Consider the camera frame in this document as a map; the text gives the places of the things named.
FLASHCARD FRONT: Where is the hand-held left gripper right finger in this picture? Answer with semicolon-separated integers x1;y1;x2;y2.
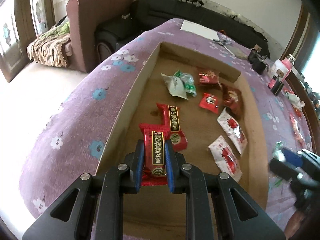
164;139;286;240

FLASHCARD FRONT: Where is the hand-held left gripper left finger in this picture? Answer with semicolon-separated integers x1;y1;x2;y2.
22;139;146;240

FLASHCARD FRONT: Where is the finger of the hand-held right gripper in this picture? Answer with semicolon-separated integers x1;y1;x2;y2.
280;147;306;167
268;158;300;182

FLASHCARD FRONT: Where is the red black-label snack packet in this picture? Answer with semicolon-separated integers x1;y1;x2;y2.
139;123;171;187

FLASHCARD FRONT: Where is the red bar packet gold label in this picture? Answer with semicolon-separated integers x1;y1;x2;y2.
156;102;188;152

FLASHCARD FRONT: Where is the cardboard box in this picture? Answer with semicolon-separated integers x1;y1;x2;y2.
94;41;270;240

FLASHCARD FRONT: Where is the white and red snack packet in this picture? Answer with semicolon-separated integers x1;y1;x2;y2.
217;107;248;155
208;135;243;183

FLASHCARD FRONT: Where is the small red candy packet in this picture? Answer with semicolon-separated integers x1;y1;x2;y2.
198;92;221;115

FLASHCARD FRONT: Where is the dark red foil snack packet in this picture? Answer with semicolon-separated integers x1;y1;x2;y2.
196;67;222;88
221;83;243;120

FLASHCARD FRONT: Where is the plain white snack packet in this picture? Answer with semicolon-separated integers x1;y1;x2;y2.
161;73;189;101

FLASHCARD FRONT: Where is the green candy packet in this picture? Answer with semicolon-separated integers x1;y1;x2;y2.
174;70;197;97

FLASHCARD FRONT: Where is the person's right forearm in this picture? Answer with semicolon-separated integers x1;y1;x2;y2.
284;209;313;240

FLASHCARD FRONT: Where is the pink snack packet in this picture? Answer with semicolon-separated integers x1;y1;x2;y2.
289;113;301;134
295;129;307;148

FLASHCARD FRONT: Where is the black canister with wooden knob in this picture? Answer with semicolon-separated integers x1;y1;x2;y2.
267;67;285;96
248;44;269;75

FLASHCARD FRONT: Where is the pink thermos bottle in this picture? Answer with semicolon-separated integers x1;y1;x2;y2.
279;54;297;81

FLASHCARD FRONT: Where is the white plastic jar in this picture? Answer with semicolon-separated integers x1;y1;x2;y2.
270;59;285;78

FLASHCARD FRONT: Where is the brown notebook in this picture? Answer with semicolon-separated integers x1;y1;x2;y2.
226;43;248;59

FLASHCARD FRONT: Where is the black pen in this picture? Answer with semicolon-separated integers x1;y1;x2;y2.
212;36;233;47

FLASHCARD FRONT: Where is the white paper sheet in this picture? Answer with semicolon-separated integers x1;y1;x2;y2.
180;20;221;41

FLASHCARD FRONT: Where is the patterned brown blanket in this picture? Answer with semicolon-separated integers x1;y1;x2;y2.
26;15;73;68

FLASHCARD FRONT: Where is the maroon armchair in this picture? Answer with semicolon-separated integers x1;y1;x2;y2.
66;0;136;73

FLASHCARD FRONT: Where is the black sofa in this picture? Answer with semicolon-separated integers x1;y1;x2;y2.
96;0;271;65

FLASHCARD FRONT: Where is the wooden door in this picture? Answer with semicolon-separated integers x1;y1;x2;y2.
0;0;56;83

